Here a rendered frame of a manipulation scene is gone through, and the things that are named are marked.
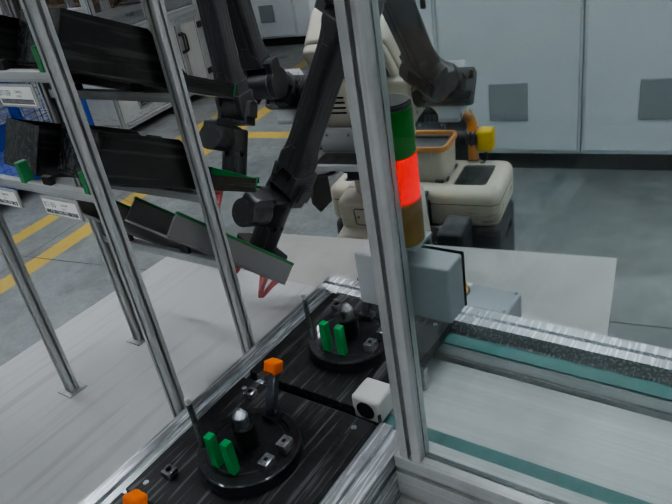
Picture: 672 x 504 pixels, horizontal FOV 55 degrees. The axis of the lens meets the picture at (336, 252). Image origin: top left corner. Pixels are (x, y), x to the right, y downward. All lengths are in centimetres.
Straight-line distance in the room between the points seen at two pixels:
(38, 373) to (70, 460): 30
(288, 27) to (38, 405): 791
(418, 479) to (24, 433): 73
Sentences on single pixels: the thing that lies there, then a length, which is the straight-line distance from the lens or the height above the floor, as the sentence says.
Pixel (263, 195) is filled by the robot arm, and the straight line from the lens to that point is 125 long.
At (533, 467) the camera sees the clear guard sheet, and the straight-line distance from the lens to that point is 79.
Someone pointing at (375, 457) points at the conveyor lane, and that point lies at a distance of 88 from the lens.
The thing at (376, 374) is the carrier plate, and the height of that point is 97.
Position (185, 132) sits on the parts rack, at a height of 134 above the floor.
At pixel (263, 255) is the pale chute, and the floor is 107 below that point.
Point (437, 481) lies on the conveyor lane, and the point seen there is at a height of 94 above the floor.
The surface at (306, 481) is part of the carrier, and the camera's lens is 85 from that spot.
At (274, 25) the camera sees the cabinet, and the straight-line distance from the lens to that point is 904.
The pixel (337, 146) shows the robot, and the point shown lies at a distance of 164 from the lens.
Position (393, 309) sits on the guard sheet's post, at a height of 120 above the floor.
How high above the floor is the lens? 160
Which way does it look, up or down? 29 degrees down
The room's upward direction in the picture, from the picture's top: 10 degrees counter-clockwise
